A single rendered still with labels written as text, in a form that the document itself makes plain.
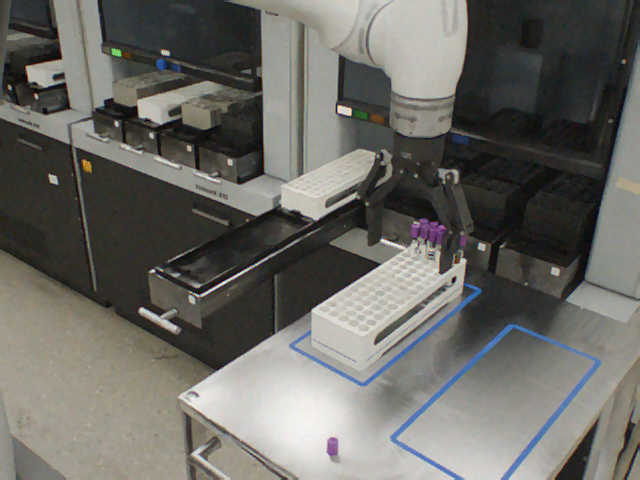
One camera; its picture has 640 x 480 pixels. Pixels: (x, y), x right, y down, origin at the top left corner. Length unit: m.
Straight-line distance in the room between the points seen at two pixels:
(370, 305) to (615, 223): 0.56
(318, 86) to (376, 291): 0.71
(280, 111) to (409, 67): 0.85
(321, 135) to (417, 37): 0.79
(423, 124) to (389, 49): 0.11
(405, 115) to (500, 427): 0.44
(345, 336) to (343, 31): 0.44
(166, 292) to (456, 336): 0.53
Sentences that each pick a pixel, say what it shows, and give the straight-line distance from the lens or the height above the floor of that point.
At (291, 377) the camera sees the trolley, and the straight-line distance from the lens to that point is 1.04.
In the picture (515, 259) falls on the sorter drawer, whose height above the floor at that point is 0.79.
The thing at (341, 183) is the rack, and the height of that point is 0.86.
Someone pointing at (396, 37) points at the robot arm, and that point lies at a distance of 0.99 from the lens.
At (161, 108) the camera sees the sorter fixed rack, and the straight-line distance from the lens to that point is 2.05.
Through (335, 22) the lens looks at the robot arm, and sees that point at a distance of 1.07.
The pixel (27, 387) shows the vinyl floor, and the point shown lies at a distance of 2.45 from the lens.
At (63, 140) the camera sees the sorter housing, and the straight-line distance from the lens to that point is 2.43.
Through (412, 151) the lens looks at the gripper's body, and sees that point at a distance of 1.03.
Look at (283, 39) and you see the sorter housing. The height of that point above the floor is 1.10.
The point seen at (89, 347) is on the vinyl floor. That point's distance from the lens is 2.56.
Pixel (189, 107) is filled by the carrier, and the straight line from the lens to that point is 2.01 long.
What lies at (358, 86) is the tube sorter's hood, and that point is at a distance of 1.61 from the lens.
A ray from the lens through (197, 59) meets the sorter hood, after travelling 1.95.
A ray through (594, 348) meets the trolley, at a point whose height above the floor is 0.82.
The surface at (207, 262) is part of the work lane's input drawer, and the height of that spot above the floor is 0.80.
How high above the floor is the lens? 1.47
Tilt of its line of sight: 28 degrees down
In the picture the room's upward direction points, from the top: 1 degrees clockwise
